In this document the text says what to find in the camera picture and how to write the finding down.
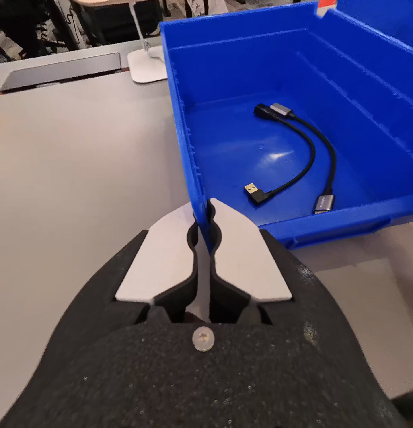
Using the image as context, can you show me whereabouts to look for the grey desk cable cover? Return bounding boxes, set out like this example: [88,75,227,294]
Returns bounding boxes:
[0,52,121,92]

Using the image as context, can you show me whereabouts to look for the wooden book stand white base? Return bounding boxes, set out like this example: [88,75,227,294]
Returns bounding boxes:
[71,0,168,84]

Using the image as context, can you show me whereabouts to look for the orange traffic cone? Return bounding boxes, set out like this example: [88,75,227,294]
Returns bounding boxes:
[317,0,338,17]

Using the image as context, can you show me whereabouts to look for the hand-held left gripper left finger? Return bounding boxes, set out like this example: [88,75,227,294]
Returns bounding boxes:
[115,202,198,323]

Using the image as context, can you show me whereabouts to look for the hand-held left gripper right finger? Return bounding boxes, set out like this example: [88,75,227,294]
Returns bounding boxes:
[208,197,293,323]

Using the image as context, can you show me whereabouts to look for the black usb cable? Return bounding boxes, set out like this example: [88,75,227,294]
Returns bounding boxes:
[244,103,316,206]

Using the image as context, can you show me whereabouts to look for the black cable grey metal plugs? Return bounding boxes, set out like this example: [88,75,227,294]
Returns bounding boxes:
[270,102,337,215]

